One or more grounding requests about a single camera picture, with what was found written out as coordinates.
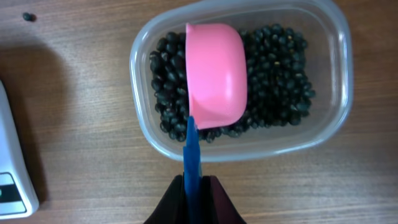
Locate white digital kitchen scale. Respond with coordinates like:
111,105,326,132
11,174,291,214
1,85,39,220

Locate black beans in container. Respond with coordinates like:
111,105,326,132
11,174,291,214
149,24,316,143

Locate pink scoop blue handle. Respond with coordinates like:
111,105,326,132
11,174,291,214
183,23,248,223

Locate stray black bean near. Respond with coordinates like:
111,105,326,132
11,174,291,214
22,12,35,22

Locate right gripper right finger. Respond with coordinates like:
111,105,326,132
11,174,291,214
202,175,246,224

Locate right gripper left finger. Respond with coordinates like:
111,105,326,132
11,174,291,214
144,175,186,224

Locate clear plastic container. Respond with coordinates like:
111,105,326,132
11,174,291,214
129,0,353,162

